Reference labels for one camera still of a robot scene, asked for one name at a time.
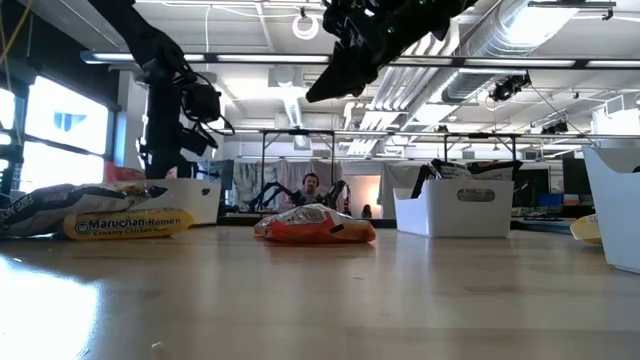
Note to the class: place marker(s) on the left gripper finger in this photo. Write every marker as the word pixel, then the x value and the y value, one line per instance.
pixel 170 165

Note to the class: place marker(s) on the orange-red Maruchan noodle pack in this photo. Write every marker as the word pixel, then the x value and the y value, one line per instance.
pixel 173 173
pixel 122 173
pixel 315 230

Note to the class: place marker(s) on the white plastic bin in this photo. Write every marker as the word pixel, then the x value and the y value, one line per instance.
pixel 615 220
pixel 450 220
pixel 190 200

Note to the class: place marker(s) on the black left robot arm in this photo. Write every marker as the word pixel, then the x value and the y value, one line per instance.
pixel 150 45

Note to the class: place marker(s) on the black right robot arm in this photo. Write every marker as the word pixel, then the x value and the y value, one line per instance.
pixel 440 12

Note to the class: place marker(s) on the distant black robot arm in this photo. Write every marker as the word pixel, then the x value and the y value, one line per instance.
pixel 270 192
pixel 337 192

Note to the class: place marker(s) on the grey hanging cloth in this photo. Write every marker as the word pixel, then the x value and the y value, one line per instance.
pixel 402 175

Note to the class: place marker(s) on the large bright window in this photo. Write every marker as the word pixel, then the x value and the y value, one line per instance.
pixel 65 145

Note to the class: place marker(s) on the person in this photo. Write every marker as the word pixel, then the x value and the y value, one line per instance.
pixel 311 186
pixel 366 211

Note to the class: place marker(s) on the black ceiling spotlight cluster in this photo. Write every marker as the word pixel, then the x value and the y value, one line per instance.
pixel 505 90

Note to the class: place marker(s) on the dark computer monitor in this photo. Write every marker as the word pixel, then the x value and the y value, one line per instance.
pixel 574 177

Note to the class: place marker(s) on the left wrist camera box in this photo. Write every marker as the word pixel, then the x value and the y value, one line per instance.
pixel 200 102

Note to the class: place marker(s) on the distant black rig frame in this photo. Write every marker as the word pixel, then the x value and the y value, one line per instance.
pixel 300 132
pixel 480 135

